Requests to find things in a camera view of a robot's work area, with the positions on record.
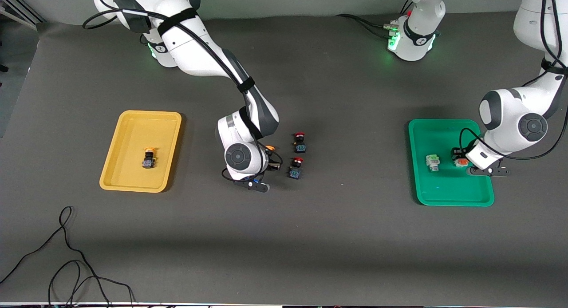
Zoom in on green plastic tray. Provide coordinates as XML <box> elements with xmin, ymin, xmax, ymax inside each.
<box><xmin>408</xmin><ymin>118</ymin><xmax>495</xmax><ymax>207</ymax></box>

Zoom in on dark grey table mat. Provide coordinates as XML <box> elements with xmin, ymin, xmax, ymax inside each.
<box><xmin>0</xmin><ymin>6</ymin><xmax>568</xmax><ymax>306</ymax></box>

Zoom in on yellow plastic tray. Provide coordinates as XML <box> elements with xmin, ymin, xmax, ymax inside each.
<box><xmin>99</xmin><ymin>110</ymin><xmax>182</xmax><ymax>193</ymax></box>

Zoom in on black cable along right arm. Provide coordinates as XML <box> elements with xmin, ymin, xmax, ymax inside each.
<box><xmin>83</xmin><ymin>0</ymin><xmax>284</xmax><ymax>182</ymax></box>

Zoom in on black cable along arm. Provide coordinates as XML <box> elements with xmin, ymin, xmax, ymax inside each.
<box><xmin>83</xmin><ymin>0</ymin><xmax>284</xmax><ymax>182</ymax></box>
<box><xmin>459</xmin><ymin>0</ymin><xmax>568</xmax><ymax>161</ymax></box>

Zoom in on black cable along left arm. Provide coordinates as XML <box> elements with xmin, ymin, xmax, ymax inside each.
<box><xmin>459</xmin><ymin>0</ymin><xmax>568</xmax><ymax>161</ymax></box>

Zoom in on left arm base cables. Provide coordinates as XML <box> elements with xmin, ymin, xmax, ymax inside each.
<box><xmin>335</xmin><ymin>14</ymin><xmax>395</xmax><ymax>38</ymax></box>

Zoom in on loose black cable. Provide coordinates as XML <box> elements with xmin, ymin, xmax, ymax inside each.
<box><xmin>0</xmin><ymin>206</ymin><xmax>136</xmax><ymax>308</ymax></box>

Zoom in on aluminium frame profile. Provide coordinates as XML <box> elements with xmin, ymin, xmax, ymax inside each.
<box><xmin>0</xmin><ymin>0</ymin><xmax>46</xmax><ymax>30</ymax></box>

